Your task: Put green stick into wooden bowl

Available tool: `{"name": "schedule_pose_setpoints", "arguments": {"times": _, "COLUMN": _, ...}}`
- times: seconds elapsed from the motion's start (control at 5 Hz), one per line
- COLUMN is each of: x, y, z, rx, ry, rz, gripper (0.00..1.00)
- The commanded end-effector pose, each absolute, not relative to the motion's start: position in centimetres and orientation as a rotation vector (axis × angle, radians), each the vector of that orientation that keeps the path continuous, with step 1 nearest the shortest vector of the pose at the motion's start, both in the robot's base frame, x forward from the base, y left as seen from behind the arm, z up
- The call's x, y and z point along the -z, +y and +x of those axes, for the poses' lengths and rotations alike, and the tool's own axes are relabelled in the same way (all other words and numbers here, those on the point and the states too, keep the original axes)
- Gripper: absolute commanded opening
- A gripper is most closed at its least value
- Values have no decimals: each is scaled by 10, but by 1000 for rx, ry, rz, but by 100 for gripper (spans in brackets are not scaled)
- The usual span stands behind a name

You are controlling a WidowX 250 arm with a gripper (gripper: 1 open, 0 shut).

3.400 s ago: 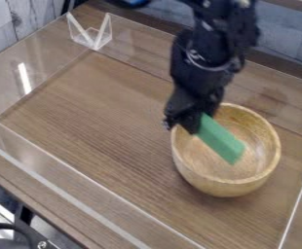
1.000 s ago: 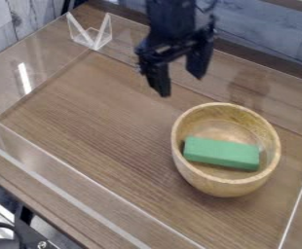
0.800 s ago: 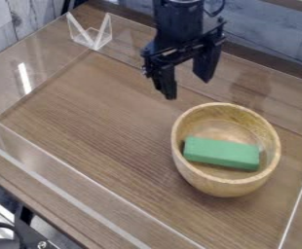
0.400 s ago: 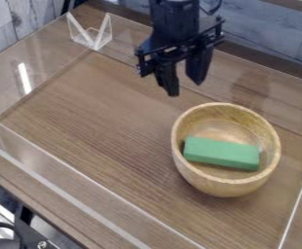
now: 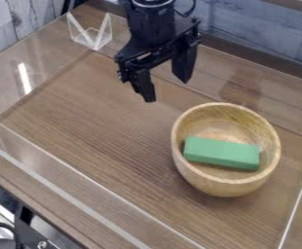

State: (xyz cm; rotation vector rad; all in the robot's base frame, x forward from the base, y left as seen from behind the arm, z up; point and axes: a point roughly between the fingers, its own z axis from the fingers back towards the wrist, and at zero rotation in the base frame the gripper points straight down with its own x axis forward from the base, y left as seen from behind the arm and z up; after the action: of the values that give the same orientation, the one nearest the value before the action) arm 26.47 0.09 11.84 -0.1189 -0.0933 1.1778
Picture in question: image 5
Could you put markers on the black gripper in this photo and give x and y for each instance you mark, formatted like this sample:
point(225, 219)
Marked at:
point(161, 35)

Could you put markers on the round wooden bowl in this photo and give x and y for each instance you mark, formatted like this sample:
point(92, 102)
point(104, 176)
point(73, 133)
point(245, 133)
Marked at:
point(232, 123)

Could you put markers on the green rectangular stick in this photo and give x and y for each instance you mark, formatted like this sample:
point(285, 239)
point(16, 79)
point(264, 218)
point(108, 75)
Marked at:
point(223, 153)

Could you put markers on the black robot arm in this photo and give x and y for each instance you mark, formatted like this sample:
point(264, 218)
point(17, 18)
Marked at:
point(163, 34)

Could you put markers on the clear acrylic corner bracket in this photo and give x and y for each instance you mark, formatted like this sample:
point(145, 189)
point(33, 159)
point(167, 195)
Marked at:
point(92, 38)

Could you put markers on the clear acrylic tray wall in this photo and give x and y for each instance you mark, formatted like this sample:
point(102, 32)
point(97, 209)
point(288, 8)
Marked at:
point(94, 216)

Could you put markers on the black table frame bracket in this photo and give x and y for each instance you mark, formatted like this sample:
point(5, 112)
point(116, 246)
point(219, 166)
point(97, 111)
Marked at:
point(28, 236)

